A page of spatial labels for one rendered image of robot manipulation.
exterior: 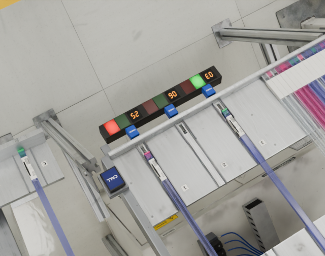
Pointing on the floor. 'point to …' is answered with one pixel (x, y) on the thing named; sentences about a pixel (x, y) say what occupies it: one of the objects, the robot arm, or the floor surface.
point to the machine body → (249, 178)
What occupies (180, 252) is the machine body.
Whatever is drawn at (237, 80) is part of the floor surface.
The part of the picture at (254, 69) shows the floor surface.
